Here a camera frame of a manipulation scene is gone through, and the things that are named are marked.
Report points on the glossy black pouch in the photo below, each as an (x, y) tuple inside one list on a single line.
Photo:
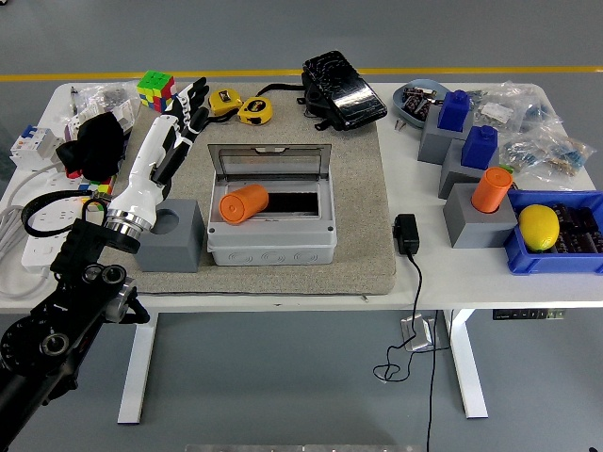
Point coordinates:
[(348, 94)]

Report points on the white table leg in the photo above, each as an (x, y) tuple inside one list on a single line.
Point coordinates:
[(136, 376), (466, 367)]

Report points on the smoky transparent box lid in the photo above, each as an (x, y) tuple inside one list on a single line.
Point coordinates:
[(271, 162)]

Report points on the rubik's cube green face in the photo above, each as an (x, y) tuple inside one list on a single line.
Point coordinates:
[(155, 92)]

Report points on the clear bag of blue parts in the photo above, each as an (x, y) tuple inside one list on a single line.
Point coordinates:
[(542, 113)]

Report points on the yellow lemon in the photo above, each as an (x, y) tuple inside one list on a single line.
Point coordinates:
[(539, 228)]

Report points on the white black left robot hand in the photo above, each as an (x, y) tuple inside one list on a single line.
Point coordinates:
[(143, 174)]

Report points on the black cloth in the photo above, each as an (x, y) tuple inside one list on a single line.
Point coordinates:
[(99, 141)]

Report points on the white circuit breaker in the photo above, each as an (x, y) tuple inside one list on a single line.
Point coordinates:
[(33, 146)]

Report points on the clear bag white label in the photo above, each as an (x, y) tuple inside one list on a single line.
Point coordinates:
[(497, 110)]

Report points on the blue plastic bin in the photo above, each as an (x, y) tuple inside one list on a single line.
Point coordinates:
[(542, 263)]

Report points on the grey electrical junction box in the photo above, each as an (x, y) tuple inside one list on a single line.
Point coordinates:
[(271, 245)]

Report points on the white power strip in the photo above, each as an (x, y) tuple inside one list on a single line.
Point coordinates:
[(52, 217)]

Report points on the black power adapter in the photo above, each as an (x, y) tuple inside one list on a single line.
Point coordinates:
[(406, 235)]

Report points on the grey holder block round hole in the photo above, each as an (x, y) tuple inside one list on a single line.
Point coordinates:
[(169, 249)]

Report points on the orange cylinder battery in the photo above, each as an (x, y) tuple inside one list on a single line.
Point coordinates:
[(242, 205), (490, 190)]

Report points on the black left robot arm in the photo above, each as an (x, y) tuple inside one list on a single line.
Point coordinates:
[(61, 320)]

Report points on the black capacitors heap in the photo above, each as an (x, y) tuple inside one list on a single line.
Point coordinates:
[(579, 226)]

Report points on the clear bags of small parts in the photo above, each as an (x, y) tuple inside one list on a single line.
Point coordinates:
[(108, 96)]

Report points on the black table control panel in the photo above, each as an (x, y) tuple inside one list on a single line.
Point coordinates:
[(527, 314)]

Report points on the blue block battery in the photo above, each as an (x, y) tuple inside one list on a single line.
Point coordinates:
[(479, 148), (454, 110)]

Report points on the small green object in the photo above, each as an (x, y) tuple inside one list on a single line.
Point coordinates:
[(507, 168)]

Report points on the grey-brown mat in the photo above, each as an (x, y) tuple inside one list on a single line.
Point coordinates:
[(353, 188)]

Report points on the rubik's cube white face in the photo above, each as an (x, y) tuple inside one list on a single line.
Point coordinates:
[(101, 187)]

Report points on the clear bag of resistors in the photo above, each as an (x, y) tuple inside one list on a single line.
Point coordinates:
[(551, 155)]

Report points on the silver metal bracket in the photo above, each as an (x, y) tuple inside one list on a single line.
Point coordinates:
[(419, 336)]

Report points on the small metal prongs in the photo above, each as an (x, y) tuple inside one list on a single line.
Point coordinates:
[(399, 124)]

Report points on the blue-grey dish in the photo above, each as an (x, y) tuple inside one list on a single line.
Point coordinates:
[(399, 101)]

